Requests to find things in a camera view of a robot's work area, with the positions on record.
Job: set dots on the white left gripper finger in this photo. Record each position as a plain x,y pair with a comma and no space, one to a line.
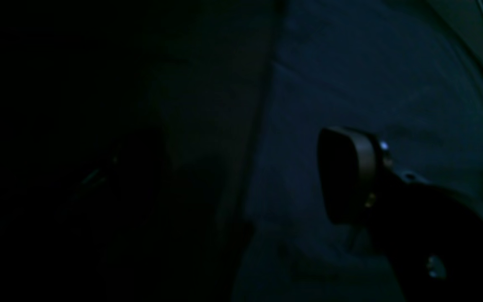
432,236

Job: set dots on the dark grey T-shirt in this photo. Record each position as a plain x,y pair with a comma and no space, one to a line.
390,67

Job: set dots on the black table cloth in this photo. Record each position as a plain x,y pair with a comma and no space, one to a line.
126,129

